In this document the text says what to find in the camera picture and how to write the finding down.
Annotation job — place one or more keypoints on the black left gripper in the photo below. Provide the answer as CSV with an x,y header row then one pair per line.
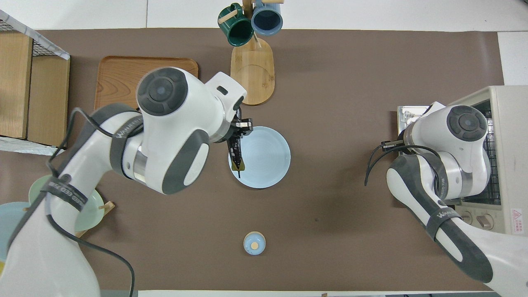
x,y
243,120

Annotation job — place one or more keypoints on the dark purple eggplant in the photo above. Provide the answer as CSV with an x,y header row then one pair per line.
x,y
236,152

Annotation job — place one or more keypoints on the cream toaster oven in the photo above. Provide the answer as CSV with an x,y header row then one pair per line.
x,y
511,123

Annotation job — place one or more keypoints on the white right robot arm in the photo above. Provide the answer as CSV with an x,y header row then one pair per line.
x,y
466,123

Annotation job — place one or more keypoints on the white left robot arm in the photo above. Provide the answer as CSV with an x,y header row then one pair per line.
x,y
173,123

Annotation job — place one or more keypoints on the wooden mug tree stand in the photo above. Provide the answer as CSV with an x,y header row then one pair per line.
x,y
251,78

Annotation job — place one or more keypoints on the dark green mug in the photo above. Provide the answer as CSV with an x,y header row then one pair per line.
x,y
239,35

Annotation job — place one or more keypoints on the small blue lidded jar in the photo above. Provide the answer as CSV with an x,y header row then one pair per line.
x,y
254,243

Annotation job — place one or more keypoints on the brown table mat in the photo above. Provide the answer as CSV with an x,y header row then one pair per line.
x,y
350,123

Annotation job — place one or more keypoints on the blue mug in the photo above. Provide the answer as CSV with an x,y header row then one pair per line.
x,y
267,20

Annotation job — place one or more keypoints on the rectangular wooden tray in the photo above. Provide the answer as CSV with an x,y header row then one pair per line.
x,y
119,78

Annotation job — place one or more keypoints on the wooden plate rack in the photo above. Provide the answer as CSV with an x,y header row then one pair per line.
x,y
108,206

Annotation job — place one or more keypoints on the pale green racked plate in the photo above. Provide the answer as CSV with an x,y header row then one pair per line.
x,y
93,210

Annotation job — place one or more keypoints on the light blue racked plate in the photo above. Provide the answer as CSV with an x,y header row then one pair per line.
x,y
10,222

